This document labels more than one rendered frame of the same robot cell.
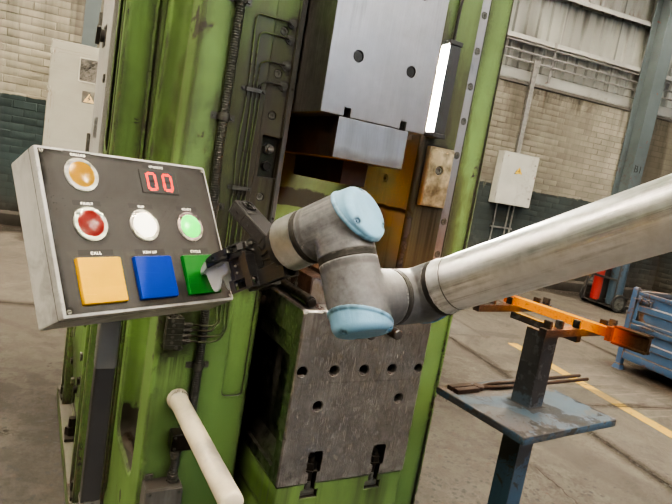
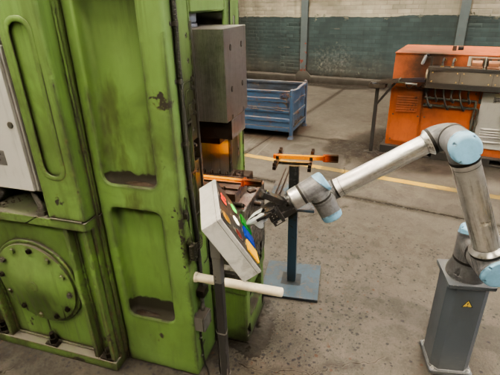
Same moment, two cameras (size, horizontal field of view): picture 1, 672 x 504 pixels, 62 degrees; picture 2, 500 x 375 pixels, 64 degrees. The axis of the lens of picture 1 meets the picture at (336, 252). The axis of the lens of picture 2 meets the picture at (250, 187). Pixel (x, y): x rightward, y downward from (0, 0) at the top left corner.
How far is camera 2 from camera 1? 138 cm
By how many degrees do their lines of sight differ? 44
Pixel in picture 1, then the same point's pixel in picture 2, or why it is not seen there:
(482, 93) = not seen: hidden behind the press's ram
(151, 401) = (190, 285)
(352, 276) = (332, 203)
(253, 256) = (279, 210)
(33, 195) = (226, 237)
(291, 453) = not seen: hidden behind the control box
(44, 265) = (242, 259)
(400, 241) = (228, 152)
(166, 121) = (103, 144)
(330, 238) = (322, 195)
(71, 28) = not seen: outside the picture
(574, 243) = (387, 169)
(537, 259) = (376, 175)
